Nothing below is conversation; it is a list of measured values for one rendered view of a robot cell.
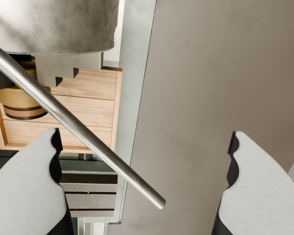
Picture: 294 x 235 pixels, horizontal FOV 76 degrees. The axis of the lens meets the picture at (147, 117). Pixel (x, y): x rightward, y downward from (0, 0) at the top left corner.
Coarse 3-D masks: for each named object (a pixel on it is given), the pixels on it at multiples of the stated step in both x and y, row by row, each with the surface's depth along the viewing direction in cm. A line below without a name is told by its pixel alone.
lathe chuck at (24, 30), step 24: (0, 0) 17; (24, 0) 17; (48, 0) 18; (72, 0) 20; (96, 0) 22; (0, 24) 17; (24, 24) 18; (48, 24) 19; (72, 24) 21; (96, 24) 24; (24, 48) 19; (48, 48) 20; (72, 48) 22; (96, 48) 25
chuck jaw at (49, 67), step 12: (36, 60) 31; (48, 60) 31; (60, 60) 31; (72, 60) 31; (84, 60) 31; (96, 60) 32; (48, 72) 32; (60, 72) 32; (72, 72) 32; (48, 84) 33
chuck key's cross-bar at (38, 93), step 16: (0, 48) 13; (0, 64) 13; (16, 64) 13; (16, 80) 13; (32, 80) 14; (32, 96) 14; (48, 96) 14; (48, 112) 15; (64, 112) 15; (80, 128) 15; (96, 144) 16; (112, 160) 17; (128, 176) 18; (144, 192) 19; (160, 208) 20
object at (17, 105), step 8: (24, 64) 35; (32, 64) 35; (32, 72) 32; (8, 88) 30; (16, 88) 30; (48, 88) 35; (0, 96) 32; (8, 96) 31; (16, 96) 31; (24, 96) 32; (8, 104) 32; (16, 104) 32; (24, 104) 32; (32, 104) 33; (8, 112) 33; (16, 112) 33; (24, 112) 33; (32, 112) 34; (40, 112) 35
